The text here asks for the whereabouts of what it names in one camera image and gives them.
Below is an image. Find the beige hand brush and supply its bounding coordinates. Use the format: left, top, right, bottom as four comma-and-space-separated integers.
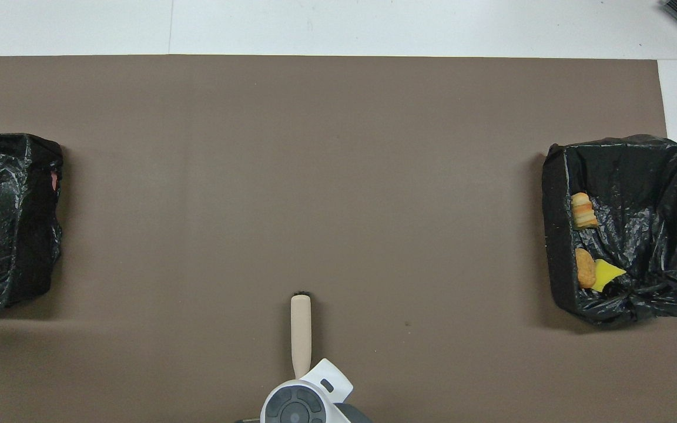
290, 291, 313, 380

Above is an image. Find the pale bread piece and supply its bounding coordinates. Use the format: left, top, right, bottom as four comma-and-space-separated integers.
570, 192, 599, 230

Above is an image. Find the brown bread roll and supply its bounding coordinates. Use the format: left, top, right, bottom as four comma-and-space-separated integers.
575, 247, 597, 289

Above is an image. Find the yellow sponge piece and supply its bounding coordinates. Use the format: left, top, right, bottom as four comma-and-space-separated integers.
591, 259, 628, 293

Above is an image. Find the black bag lined bin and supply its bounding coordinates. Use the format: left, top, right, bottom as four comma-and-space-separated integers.
541, 135, 677, 325

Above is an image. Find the black bag bin pink spot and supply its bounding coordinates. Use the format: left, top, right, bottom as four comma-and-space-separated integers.
0, 133, 64, 310

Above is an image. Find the brown table mat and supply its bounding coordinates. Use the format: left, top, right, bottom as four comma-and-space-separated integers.
0, 55, 677, 423

